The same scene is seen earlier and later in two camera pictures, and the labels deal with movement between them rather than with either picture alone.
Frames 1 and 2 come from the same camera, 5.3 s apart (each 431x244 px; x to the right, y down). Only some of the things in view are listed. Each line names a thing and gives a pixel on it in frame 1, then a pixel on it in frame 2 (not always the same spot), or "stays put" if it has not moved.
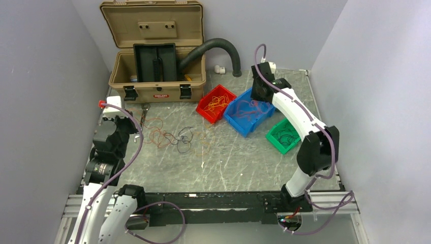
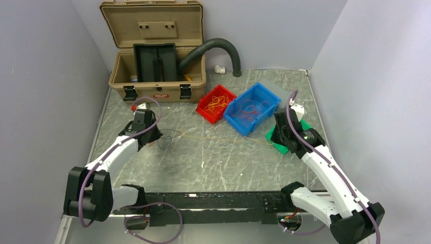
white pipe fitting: x=219 y=70 stays put
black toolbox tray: x=155 y=62 stays put
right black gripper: x=254 y=96 -> x=275 y=138
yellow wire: x=217 y=101 stays put
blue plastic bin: x=244 y=113 stays put
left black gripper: x=129 y=121 -> x=156 y=135
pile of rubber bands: x=183 y=141 -> x=171 y=140
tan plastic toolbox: x=156 y=22 stays put
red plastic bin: x=212 y=106 stays put
